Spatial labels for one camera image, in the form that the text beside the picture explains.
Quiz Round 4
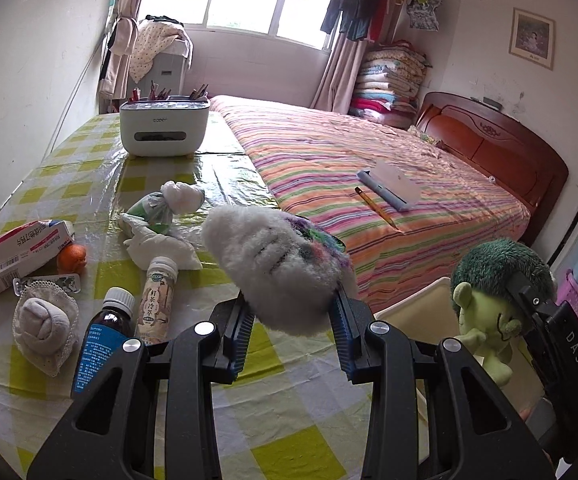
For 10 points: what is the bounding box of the green plush doll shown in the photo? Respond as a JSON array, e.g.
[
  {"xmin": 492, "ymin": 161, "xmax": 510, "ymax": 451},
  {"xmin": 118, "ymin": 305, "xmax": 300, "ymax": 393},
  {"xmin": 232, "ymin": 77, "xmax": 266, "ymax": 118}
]
[{"xmin": 451, "ymin": 238, "xmax": 556, "ymax": 387}]

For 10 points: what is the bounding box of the brown medicine bottle blue label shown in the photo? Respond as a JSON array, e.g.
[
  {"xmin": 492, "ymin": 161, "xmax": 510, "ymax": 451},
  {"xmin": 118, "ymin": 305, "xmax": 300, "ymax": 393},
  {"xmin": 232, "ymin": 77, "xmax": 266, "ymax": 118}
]
[{"xmin": 71, "ymin": 287, "xmax": 135, "ymax": 398}]

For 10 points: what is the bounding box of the silver pill blister pack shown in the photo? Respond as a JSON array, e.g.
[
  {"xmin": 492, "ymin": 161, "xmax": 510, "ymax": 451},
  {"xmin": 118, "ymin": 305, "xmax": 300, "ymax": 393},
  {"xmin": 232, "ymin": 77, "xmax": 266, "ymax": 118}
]
[{"xmin": 12, "ymin": 273, "xmax": 82, "ymax": 297}]

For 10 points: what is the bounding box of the red white medicine box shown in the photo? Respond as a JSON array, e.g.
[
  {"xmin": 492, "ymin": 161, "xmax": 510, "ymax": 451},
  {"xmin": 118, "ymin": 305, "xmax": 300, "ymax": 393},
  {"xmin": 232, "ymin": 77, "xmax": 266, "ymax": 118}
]
[{"xmin": 0, "ymin": 219, "xmax": 75, "ymax": 294}]

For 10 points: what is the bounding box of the milk tea bottle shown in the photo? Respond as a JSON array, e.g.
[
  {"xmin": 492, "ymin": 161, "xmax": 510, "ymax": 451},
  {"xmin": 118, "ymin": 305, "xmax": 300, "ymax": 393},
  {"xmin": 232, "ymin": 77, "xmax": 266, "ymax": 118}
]
[{"xmin": 135, "ymin": 257, "xmax": 178, "ymax": 344}]

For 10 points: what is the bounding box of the white rolled sock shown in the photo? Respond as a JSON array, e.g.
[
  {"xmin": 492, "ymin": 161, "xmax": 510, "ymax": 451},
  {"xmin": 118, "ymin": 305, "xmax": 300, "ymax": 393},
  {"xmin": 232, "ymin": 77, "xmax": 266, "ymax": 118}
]
[{"xmin": 18, "ymin": 298, "xmax": 71, "ymax": 356}]

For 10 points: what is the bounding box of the orange peel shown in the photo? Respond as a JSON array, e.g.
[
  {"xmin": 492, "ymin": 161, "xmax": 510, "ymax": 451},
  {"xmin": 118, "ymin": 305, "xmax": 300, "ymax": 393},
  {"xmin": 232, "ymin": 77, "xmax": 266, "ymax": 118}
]
[{"xmin": 57, "ymin": 243, "xmax": 87, "ymax": 274}]

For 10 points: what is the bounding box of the crumpled white tissue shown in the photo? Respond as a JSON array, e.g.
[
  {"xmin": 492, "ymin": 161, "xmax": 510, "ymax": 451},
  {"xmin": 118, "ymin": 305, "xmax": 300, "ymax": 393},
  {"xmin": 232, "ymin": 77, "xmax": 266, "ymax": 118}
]
[{"xmin": 118, "ymin": 214, "xmax": 202, "ymax": 271}]

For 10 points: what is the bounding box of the wooden headboard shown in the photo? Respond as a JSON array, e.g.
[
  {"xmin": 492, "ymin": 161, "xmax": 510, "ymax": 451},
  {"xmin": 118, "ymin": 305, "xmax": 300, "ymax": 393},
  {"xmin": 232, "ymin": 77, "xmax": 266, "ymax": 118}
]
[{"xmin": 415, "ymin": 92, "xmax": 569, "ymax": 245}]

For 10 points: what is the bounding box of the striped bed cover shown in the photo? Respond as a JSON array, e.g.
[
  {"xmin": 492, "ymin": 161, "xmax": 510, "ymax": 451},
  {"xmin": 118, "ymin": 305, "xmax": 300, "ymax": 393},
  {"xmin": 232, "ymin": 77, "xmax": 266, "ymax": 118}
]
[{"xmin": 211, "ymin": 96, "xmax": 531, "ymax": 311}]

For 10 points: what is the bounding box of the yellow checked tablecloth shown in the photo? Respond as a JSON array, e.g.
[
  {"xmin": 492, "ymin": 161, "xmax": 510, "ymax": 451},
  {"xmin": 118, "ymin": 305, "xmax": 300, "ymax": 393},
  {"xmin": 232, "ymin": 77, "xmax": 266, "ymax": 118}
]
[{"xmin": 0, "ymin": 109, "xmax": 430, "ymax": 480}]

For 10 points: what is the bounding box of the grey white notebook case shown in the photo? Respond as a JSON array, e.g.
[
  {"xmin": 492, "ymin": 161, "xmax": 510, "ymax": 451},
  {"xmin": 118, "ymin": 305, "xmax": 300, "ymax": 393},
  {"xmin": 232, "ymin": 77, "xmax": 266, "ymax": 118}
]
[{"xmin": 356, "ymin": 162, "xmax": 421, "ymax": 211}]

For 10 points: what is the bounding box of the green white tissue pack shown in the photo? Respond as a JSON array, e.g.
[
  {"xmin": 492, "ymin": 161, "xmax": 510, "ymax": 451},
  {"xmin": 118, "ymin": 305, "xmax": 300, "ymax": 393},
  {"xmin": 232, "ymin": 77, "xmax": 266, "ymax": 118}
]
[{"xmin": 120, "ymin": 181, "xmax": 205, "ymax": 234}]

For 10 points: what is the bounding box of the yellow pencil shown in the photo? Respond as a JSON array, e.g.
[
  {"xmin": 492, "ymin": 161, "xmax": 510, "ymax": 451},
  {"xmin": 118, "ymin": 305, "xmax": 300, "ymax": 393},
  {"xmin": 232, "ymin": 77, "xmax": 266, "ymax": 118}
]
[{"xmin": 354, "ymin": 186, "xmax": 397, "ymax": 229}]

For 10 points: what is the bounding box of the stack of folded quilts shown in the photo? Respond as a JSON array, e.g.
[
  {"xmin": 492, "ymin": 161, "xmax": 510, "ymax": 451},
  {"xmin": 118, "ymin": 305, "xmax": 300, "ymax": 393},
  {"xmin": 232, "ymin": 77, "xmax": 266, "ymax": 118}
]
[{"xmin": 347, "ymin": 40, "xmax": 431, "ymax": 130}]

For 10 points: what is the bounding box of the white desk organizer box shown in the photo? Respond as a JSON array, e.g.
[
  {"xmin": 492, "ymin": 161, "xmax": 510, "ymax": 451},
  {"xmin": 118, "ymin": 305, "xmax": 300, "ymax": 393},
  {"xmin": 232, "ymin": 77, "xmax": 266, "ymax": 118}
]
[{"xmin": 120, "ymin": 96, "xmax": 210, "ymax": 157}]

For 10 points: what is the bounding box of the pink curtain right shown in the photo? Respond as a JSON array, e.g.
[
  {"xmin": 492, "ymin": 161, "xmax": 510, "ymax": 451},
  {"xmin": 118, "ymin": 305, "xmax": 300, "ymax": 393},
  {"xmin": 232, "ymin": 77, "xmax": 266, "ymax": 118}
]
[{"xmin": 310, "ymin": 32, "xmax": 368, "ymax": 114}]

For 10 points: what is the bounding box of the pink curtain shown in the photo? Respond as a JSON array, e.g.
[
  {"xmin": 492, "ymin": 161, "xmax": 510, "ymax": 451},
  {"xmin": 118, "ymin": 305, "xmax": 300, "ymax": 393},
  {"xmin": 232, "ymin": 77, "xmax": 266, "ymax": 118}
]
[
  {"xmin": 310, "ymin": 32, "xmax": 368, "ymax": 114},
  {"xmin": 98, "ymin": 0, "xmax": 141, "ymax": 112}
]

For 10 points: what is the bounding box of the white appliance with cloth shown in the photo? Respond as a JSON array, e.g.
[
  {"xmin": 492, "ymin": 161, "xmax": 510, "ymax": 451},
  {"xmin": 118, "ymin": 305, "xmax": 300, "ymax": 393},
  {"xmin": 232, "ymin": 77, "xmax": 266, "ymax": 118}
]
[{"xmin": 129, "ymin": 15, "xmax": 193, "ymax": 94}]

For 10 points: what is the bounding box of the pink curtain left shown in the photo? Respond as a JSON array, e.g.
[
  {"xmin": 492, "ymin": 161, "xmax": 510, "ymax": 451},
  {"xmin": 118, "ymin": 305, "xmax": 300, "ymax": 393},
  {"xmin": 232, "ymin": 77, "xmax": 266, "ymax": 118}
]
[{"xmin": 98, "ymin": 0, "xmax": 141, "ymax": 112}]

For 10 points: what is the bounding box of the framed wall picture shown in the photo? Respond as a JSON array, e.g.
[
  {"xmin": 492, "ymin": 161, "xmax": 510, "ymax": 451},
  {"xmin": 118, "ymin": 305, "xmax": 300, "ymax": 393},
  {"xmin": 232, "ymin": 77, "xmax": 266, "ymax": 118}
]
[{"xmin": 510, "ymin": 8, "xmax": 556, "ymax": 70}]

